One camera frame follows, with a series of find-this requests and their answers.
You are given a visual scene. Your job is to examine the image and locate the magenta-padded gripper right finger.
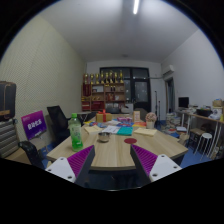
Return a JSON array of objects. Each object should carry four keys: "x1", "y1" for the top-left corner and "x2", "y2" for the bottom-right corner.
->
[{"x1": 129, "y1": 143, "x2": 183, "y2": 187}]

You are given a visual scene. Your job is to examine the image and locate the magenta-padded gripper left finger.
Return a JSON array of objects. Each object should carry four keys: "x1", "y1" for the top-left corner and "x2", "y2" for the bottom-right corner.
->
[{"x1": 44, "y1": 144, "x2": 96, "y2": 188}]

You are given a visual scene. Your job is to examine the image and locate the green tea drink bottle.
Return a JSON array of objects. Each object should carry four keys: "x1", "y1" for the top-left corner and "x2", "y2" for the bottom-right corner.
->
[{"x1": 67, "y1": 112, "x2": 84, "y2": 153}]

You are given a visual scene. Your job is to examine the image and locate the black chair with armrest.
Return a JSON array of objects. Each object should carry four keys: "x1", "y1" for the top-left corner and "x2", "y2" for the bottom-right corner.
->
[{"x1": 18, "y1": 140, "x2": 46, "y2": 170}]

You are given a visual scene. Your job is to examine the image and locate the yellow notebook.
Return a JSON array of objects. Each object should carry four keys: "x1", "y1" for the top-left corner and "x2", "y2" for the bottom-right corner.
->
[
  {"x1": 83, "y1": 124, "x2": 104, "y2": 135},
  {"x1": 133, "y1": 127, "x2": 158, "y2": 137}
]

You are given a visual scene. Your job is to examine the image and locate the flat round red coaster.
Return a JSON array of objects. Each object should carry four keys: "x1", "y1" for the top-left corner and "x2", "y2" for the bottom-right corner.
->
[{"x1": 123, "y1": 137, "x2": 138, "y2": 145}]

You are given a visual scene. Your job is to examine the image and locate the black office chair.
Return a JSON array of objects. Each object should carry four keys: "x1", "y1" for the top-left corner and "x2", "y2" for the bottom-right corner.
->
[{"x1": 46, "y1": 105, "x2": 72, "y2": 145}]

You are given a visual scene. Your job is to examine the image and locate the pink flowers in white pot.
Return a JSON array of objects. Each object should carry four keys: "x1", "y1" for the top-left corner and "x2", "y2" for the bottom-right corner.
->
[{"x1": 144, "y1": 112, "x2": 158, "y2": 130}]

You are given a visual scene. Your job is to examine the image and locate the teal book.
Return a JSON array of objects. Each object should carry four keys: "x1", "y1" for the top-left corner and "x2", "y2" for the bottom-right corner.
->
[{"x1": 116, "y1": 126, "x2": 134, "y2": 136}]

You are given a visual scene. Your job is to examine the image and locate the small steel cup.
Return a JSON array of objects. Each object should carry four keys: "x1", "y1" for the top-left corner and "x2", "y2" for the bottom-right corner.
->
[{"x1": 97, "y1": 131, "x2": 112, "y2": 143}]

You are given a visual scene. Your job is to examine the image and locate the purple sign board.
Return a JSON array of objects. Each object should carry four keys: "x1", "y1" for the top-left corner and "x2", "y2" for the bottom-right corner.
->
[{"x1": 20, "y1": 110, "x2": 48, "y2": 141}]

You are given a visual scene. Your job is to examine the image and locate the white round stool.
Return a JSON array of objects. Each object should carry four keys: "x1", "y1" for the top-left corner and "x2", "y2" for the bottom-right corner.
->
[{"x1": 194, "y1": 132, "x2": 213, "y2": 156}]

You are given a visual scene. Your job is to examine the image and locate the small upright tan box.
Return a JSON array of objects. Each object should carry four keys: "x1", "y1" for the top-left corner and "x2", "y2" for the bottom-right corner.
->
[{"x1": 132, "y1": 110, "x2": 141, "y2": 123}]

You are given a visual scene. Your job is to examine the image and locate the white printed paper sheet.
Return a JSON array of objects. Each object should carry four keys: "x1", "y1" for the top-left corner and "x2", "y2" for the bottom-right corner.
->
[{"x1": 101, "y1": 125, "x2": 121, "y2": 135}]

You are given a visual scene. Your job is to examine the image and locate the silver ribbed suitcase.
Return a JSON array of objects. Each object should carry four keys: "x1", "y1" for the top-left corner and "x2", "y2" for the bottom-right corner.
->
[{"x1": 0, "y1": 119, "x2": 20, "y2": 159}]

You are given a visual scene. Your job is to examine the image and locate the yellow gift box red ribbon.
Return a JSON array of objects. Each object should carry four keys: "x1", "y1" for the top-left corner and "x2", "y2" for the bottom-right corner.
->
[{"x1": 95, "y1": 109, "x2": 113, "y2": 123}]

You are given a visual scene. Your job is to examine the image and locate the cluttered side desk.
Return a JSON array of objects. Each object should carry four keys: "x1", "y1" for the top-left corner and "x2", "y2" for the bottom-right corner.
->
[{"x1": 174, "y1": 108, "x2": 224, "y2": 158}]

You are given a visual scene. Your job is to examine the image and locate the black computer monitor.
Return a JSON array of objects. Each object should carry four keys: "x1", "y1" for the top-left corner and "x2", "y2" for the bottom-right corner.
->
[{"x1": 177, "y1": 96, "x2": 190, "y2": 109}]

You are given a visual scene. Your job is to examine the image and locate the wooden shelf unit with trophies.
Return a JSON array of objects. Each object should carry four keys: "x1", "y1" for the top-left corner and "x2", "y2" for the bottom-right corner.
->
[{"x1": 81, "y1": 69, "x2": 127, "y2": 113}]

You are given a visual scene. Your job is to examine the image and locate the dark suitcase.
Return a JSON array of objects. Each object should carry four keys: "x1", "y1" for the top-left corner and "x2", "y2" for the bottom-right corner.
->
[{"x1": 0, "y1": 80, "x2": 17, "y2": 122}]

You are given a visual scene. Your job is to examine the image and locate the white wall air conditioner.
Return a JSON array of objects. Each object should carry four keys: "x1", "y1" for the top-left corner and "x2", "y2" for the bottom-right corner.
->
[{"x1": 162, "y1": 64, "x2": 175, "y2": 76}]

